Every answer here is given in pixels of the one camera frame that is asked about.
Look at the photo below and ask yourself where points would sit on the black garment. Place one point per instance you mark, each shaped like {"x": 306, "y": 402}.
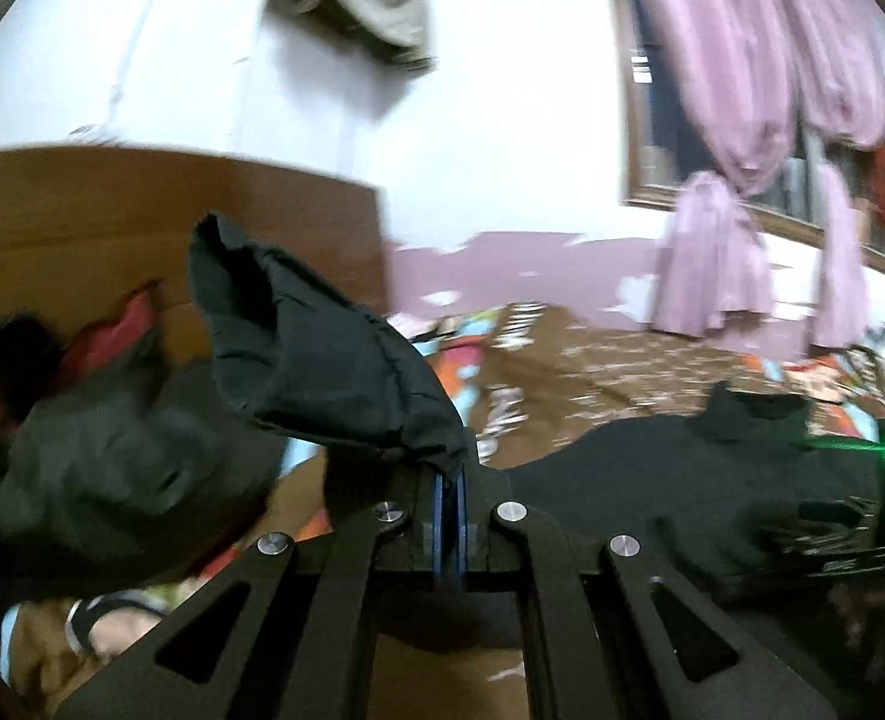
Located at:
{"x": 322, "y": 360}

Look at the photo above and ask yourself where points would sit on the pink window curtains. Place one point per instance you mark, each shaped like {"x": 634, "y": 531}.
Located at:
{"x": 641, "y": 180}

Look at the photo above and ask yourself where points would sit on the dark green jacket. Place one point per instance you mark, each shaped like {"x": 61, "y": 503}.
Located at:
{"x": 112, "y": 465}

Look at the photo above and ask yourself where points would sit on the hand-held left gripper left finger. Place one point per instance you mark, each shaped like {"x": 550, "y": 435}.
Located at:
{"x": 443, "y": 521}

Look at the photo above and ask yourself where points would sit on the narrow pink tied curtain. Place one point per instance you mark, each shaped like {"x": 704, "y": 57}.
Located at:
{"x": 840, "y": 270}

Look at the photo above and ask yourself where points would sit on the red cloth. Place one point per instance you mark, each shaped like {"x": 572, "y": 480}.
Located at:
{"x": 105, "y": 337}

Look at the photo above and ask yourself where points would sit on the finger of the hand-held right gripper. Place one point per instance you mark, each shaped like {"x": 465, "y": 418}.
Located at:
{"x": 832, "y": 540}

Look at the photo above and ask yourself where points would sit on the wide pink tied curtain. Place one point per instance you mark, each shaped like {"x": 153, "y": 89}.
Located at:
{"x": 712, "y": 255}

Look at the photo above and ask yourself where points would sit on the printed cartoon blanket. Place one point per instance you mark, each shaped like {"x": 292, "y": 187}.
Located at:
{"x": 600, "y": 375}

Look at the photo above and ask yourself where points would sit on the beige hanging cloth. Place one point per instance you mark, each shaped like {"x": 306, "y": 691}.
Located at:
{"x": 382, "y": 7}

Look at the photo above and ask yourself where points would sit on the wooden headboard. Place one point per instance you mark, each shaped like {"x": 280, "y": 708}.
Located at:
{"x": 112, "y": 225}

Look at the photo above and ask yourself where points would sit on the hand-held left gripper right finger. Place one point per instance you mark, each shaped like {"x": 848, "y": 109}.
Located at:
{"x": 462, "y": 521}

